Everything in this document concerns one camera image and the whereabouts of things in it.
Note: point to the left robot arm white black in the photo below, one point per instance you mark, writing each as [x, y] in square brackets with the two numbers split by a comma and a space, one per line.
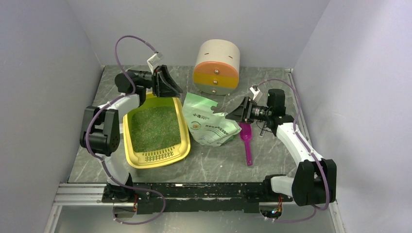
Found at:
[100, 133]

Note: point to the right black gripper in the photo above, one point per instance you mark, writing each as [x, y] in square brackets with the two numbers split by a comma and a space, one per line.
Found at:
[237, 114]

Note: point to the yellow litter box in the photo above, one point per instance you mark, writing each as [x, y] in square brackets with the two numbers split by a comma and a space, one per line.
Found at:
[162, 157]

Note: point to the magenta plastic scoop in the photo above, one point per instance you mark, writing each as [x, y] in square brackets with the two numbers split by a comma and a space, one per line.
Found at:
[246, 136]

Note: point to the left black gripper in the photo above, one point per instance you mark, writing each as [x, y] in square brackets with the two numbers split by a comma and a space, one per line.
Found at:
[165, 90]

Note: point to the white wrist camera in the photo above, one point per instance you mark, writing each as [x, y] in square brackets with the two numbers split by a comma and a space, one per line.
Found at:
[257, 94]
[155, 60]

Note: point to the green cat litter bag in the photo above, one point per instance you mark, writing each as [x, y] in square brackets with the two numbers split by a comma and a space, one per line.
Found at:
[206, 127]

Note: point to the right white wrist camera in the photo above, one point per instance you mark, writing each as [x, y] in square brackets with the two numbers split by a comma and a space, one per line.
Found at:
[257, 94]

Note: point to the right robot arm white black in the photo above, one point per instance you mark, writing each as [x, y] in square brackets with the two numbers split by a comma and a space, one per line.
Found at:
[315, 179]

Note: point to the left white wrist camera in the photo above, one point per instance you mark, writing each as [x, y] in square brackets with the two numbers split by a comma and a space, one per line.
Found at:
[155, 60]

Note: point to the round cream drawer cabinet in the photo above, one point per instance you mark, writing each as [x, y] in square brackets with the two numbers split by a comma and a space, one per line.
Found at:
[217, 68]

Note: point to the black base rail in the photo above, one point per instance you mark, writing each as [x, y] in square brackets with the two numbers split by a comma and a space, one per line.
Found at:
[193, 197]

